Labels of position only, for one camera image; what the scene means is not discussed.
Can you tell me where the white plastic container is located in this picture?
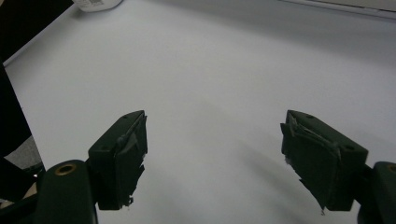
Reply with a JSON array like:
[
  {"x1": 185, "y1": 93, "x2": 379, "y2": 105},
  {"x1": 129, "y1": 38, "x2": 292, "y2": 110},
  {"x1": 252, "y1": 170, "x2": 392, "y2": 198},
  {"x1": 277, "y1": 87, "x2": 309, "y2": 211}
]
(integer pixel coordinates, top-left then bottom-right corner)
[{"x1": 71, "y1": 0, "x2": 124, "y2": 13}]

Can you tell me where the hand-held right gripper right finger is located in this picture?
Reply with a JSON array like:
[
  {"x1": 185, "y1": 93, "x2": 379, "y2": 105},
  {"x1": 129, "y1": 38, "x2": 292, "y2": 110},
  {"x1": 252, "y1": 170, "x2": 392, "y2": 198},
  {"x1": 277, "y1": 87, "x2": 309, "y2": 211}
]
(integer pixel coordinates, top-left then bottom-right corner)
[{"x1": 279, "y1": 109, "x2": 370, "y2": 217}]

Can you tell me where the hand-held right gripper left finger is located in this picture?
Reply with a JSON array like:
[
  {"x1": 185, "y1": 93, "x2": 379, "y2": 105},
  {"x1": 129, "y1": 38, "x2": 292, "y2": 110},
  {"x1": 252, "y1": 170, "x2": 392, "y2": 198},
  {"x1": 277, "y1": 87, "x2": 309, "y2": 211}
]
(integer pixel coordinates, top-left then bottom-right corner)
[{"x1": 88, "y1": 109, "x2": 149, "y2": 211}]

